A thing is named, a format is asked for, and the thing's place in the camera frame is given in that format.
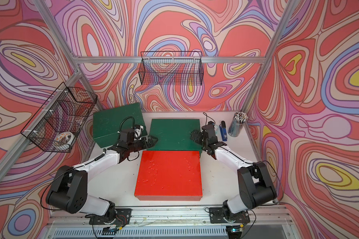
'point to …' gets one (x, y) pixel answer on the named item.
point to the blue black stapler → (223, 131)
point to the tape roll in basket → (66, 137)
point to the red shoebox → (172, 176)
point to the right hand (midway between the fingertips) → (196, 138)
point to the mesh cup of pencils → (236, 126)
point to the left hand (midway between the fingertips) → (155, 141)
